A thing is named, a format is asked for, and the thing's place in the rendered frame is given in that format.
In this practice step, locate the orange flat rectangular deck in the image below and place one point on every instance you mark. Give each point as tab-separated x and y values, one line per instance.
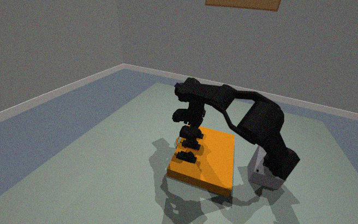
210	167

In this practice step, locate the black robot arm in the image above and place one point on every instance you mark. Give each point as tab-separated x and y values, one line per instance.
261	124

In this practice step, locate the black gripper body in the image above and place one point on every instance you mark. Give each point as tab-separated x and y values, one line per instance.
194	119

